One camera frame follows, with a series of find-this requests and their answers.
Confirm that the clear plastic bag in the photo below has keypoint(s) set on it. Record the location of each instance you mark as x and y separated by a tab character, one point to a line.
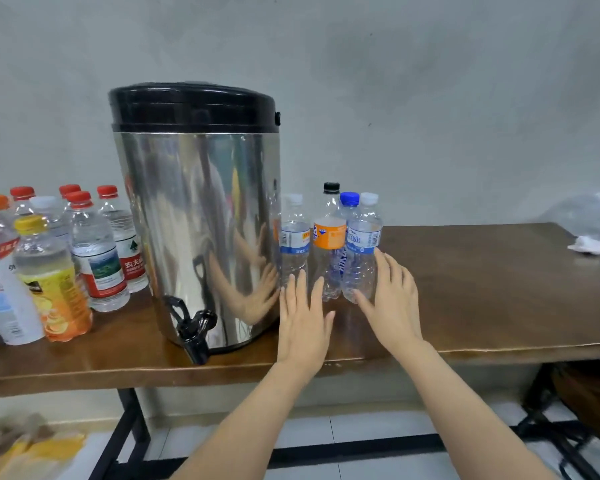
585	210

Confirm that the yellow debris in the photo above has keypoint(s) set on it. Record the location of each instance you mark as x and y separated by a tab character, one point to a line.
40	447

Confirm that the orange label black cap bottle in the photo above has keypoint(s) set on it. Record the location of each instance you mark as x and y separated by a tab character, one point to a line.
328	235

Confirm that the wooden stool with black frame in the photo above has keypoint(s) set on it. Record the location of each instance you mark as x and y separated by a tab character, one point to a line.
585	395

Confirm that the black metal table frame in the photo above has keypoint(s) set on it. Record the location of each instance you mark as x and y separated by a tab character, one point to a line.
380	447

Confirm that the stainless steel water dispenser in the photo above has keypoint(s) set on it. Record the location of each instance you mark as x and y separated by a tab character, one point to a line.
195	215

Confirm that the white cap blue label bottle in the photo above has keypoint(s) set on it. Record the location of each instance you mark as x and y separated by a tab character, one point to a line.
363	240

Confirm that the green red label plastic bottle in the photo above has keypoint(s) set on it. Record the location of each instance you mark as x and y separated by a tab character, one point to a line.
69	189

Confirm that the person's left forearm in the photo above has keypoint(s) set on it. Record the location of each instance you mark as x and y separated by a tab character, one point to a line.
250	430

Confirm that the person's right forearm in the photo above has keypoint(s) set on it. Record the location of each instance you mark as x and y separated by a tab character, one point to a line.
475	420

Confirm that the slim blue label plastic bottle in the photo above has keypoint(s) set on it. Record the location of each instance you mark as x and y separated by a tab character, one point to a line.
295	240

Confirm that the red label plastic water bottle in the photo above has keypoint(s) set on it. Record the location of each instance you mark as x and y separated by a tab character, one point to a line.
98	260
22	193
128	245

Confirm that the person's right hand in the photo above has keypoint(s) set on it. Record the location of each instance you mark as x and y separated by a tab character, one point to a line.
395	310

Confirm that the yellow label plastic bottle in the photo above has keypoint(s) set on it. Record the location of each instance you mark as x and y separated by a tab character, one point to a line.
55	285

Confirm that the person's left hand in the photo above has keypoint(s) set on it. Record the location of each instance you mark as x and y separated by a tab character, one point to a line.
305	330

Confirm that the blue cap plastic bottle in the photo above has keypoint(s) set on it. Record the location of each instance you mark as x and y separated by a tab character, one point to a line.
349	199

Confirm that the white crumpled tissue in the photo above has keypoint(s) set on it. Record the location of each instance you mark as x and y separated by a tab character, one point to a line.
588	245

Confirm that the white-cap blue-label bottle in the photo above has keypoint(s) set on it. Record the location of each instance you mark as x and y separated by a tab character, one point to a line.
50	220

